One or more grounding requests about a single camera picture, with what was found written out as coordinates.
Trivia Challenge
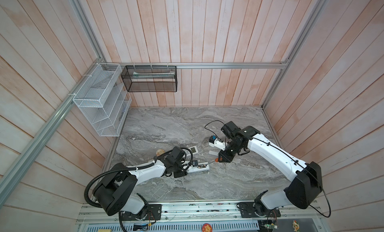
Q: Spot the white battery cover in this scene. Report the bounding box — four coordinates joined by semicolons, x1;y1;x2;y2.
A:
209;151;219;157

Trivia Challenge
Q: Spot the white TV remote control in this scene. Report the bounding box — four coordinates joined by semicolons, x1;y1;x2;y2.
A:
187;162;210;174

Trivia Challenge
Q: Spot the orange handled screwdriver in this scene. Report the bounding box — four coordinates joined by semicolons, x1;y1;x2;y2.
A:
207;157;220;166

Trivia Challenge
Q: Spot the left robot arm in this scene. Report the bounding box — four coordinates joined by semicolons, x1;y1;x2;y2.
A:
84;147;193;220

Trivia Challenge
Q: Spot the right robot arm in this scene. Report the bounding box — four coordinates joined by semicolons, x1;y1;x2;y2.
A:
209;122;325;217

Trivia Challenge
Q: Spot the white air conditioner remote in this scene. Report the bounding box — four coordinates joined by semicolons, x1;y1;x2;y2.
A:
182;146;199;156

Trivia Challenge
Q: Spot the round wooden coaster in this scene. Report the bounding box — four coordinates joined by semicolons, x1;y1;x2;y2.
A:
156;149;166;157

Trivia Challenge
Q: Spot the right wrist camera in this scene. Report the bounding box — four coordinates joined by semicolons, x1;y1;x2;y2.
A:
209;136;226;151

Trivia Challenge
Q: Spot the horizontal aluminium frame rail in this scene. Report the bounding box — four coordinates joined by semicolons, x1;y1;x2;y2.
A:
119;62;288;69

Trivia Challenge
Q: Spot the white wire mesh shelf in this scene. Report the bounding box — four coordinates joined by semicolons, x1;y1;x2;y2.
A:
73;63;132;137

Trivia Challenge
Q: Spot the black wire mesh basket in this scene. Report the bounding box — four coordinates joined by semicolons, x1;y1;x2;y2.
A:
121;65;178;92

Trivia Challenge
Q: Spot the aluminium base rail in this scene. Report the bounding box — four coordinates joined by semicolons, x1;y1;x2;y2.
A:
76;200;321;225

